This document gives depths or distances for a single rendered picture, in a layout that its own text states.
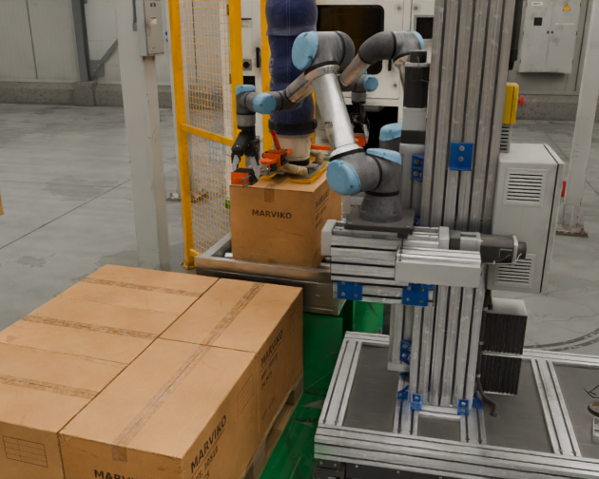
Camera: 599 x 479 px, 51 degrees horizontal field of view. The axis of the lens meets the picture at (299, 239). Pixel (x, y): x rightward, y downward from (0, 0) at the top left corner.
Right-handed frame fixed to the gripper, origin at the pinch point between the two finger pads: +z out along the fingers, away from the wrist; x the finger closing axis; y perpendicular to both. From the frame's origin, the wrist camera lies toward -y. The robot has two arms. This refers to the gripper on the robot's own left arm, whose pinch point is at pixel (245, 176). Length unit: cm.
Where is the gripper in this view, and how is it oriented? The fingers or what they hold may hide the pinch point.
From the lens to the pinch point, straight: 255.5
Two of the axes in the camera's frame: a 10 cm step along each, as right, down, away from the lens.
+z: 0.0, 9.4, 3.4
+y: 3.0, -3.3, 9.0
